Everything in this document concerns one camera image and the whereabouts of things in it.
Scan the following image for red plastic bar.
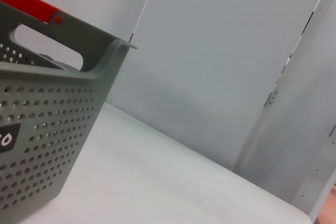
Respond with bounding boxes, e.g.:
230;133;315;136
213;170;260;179
0;0;63;25

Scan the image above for grey metal partition post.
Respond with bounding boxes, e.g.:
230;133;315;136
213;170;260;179
232;0;336;219

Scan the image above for grey-green perforated storage bin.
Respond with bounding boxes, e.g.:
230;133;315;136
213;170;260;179
0;1;139;222

